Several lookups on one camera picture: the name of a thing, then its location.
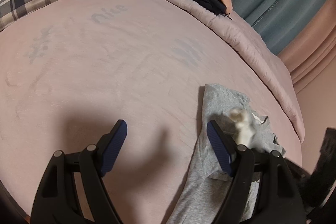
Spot grey sweatshirt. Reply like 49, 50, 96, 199
165, 83, 287, 224

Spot pink curtain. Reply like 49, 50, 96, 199
277, 0, 335, 92

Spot pink quilted duvet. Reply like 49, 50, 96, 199
167, 0, 305, 140

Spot pink bed sheet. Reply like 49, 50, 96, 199
1, 0, 302, 223

